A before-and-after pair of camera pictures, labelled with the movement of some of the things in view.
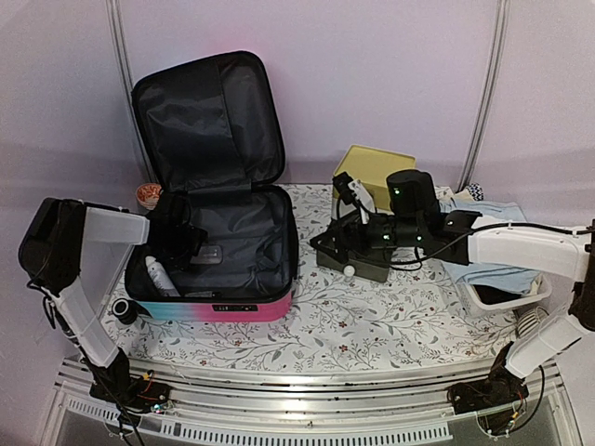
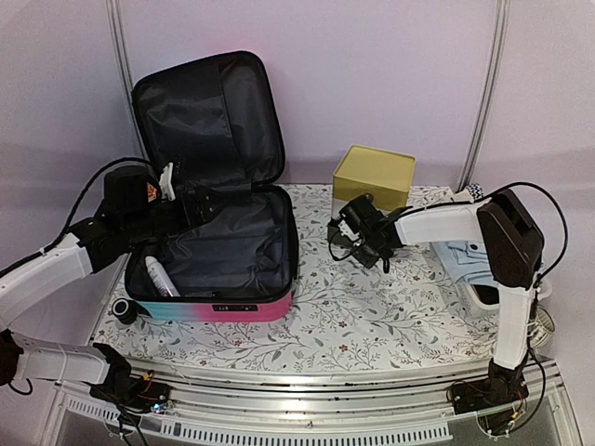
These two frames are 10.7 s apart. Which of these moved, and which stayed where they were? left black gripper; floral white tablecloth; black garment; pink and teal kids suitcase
Moved: left black gripper
Stayed: floral white tablecloth; pink and teal kids suitcase; black garment
